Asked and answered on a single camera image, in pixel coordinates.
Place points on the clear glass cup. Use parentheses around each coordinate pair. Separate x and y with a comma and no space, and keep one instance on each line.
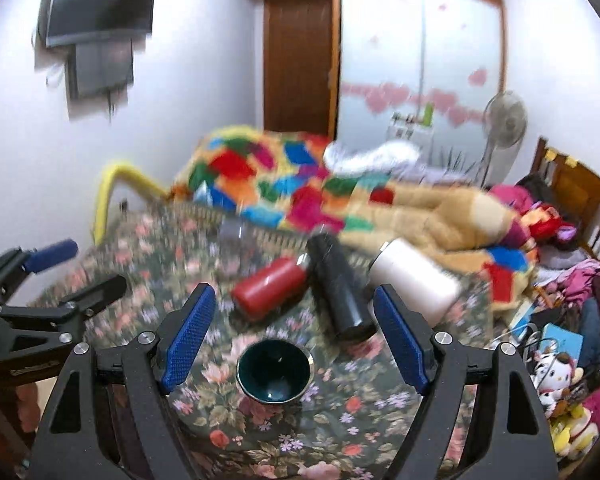
(234,237)

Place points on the pink clothes pile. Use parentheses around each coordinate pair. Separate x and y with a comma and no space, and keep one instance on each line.
(574,285)

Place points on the white sliding wardrobe with hearts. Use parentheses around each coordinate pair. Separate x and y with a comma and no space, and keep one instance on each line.
(398,55)

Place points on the brown wooden door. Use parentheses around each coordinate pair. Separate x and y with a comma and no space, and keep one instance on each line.
(297,58)

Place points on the red pink plush toy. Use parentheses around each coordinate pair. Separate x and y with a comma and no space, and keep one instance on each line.
(536,220)

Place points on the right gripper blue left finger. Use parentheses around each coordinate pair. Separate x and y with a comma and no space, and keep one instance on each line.
(107,417)

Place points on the wooden bed headboard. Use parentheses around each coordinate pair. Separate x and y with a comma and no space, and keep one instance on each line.
(576,189)

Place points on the yellow plush toy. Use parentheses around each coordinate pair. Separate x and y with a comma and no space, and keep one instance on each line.
(573,433)

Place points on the light blue box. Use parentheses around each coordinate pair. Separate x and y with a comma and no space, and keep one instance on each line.
(556,339)

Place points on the red thermos bottle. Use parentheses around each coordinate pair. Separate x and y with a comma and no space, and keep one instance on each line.
(271,287)

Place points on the standing electric fan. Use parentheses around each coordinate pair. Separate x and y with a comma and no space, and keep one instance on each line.
(504,123)

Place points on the yellow padded bed rail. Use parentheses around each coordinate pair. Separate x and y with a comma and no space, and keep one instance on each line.
(121,174)

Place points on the grey white striped sheet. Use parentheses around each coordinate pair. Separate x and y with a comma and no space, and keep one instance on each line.
(398,159)

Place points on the green bottle on cabinet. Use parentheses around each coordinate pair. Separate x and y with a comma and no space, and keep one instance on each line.
(428,113)

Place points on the floral bed quilt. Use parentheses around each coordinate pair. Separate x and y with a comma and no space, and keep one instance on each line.
(350,422)

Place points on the white small cabinet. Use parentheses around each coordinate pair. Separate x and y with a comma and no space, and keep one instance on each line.
(407,128)

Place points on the white cat plush toy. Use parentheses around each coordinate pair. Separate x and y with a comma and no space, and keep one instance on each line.
(554,376)

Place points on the small wall mounted monitor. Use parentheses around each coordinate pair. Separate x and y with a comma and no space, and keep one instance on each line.
(97,68)

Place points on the black thermos bottle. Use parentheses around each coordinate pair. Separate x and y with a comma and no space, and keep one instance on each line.
(337,289)

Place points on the white cylindrical bottle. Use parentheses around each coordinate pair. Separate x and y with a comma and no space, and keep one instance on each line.
(421,284)

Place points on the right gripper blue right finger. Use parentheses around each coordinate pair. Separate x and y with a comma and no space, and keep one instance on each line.
(508,436)

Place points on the colourful patchwork blanket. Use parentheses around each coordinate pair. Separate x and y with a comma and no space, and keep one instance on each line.
(279,180)

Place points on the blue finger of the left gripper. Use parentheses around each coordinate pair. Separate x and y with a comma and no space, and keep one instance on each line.
(45,258)
(91,300)

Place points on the wall mounted black television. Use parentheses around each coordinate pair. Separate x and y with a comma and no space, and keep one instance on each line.
(77,21)

